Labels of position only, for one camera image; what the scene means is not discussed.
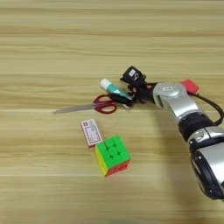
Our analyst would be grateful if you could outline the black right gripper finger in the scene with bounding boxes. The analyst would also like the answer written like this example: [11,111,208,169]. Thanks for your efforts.
[126,83,138,95]
[108,92,136,108]

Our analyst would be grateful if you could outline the red cube block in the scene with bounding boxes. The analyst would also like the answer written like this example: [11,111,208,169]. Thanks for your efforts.
[180,79,200,95]

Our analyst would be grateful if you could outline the green red yellow puzzle cube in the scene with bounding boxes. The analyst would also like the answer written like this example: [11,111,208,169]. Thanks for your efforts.
[94,134,132,178]

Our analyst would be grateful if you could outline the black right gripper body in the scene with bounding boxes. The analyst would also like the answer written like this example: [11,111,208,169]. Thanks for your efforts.
[128,81,156,105]

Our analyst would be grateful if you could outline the small black white-labelled box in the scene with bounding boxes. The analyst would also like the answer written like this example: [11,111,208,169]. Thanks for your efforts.
[120,66,147,86]

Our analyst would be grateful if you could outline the small red white card box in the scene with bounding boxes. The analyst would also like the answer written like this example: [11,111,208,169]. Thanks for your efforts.
[80,118,103,149]

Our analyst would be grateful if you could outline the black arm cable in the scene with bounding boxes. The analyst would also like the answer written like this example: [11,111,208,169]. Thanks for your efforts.
[186,90,224,127]

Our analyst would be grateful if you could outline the white teal glue stick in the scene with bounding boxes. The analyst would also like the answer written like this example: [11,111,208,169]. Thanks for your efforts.
[100,78,133,110]

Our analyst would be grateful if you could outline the red-handled scissors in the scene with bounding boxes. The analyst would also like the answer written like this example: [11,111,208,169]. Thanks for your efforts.
[53,94,118,115]

